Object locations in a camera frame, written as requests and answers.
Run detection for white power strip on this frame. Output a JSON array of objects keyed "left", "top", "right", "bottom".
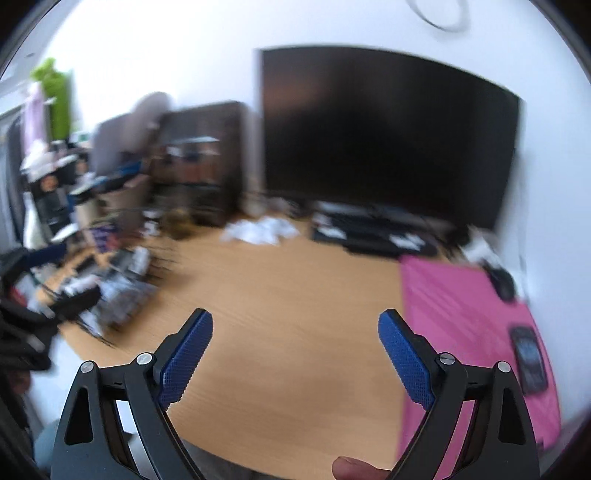
[{"left": 460, "top": 226, "right": 502, "bottom": 268}]

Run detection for dark desktop drawer organizer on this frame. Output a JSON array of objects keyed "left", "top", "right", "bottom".
[{"left": 147, "top": 101, "right": 245, "bottom": 228}]

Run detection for black wire basket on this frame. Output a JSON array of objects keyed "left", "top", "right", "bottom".
[{"left": 41, "top": 204, "right": 181, "bottom": 345}]

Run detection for person's right hand thumb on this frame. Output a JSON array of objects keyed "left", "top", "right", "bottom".
[{"left": 332, "top": 456, "right": 391, "bottom": 480}]

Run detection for glass cup with tea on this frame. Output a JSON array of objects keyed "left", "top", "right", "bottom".
[{"left": 160, "top": 207, "right": 193, "bottom": 241}]

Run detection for black smartphone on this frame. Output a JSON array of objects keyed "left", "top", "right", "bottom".
[{"left": 509, "top": 326, "right": 548, "bottom": 396}]

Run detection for black mechanical keyboard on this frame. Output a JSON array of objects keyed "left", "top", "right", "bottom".
[{"left": 311, "top": 202, "right": 441, "bottom": 259}]

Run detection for black curved monitor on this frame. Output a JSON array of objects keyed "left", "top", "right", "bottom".
[{"left": 260, "top": 46, "right": 521, "bottom": 230}]

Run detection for pink desk mat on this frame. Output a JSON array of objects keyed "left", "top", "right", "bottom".
[{"left": 399, "top": 257, "right": 561, "bottom": 479}]

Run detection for white crumpled cloth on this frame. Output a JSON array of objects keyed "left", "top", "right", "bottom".
[{"left": 221, "top": 216, "right": 300, "bottom": 246}]

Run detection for black computer mouse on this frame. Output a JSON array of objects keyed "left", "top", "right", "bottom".
[{"left": 486, "top": 267, "right": 516, "bottom": 303}]

